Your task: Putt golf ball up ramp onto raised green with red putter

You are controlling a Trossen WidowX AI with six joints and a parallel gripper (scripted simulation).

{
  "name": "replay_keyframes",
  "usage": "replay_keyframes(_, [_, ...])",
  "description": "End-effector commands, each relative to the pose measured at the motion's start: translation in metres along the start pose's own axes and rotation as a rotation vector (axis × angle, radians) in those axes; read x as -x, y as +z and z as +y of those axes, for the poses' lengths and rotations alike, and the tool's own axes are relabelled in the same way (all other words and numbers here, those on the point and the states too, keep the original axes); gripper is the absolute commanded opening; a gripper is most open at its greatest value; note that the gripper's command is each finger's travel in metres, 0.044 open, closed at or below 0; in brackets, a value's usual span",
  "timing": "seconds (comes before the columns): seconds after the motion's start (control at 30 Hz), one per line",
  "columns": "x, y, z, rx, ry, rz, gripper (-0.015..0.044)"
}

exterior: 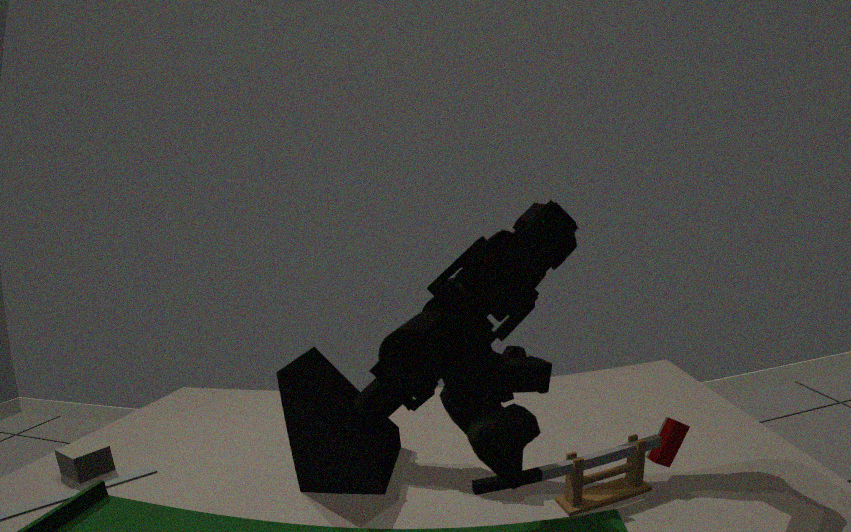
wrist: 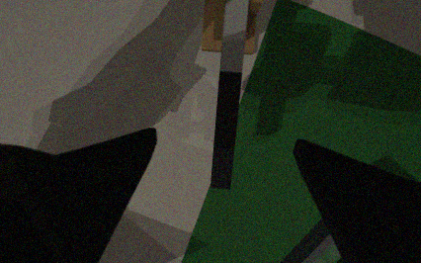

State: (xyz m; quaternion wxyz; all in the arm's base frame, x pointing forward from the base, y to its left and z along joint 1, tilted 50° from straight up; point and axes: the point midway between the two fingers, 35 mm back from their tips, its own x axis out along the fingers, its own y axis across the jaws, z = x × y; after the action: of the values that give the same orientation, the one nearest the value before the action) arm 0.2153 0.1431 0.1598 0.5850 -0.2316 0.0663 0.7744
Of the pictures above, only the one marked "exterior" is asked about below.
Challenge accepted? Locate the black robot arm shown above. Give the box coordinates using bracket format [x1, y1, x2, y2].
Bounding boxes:
[345, 200, 578, 432]

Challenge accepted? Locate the grey flat bar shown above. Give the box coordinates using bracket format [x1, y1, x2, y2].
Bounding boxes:
[0, 466, 158, 521]

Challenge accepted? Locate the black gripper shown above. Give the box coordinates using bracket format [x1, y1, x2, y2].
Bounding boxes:
[439, 345, 540, 489]

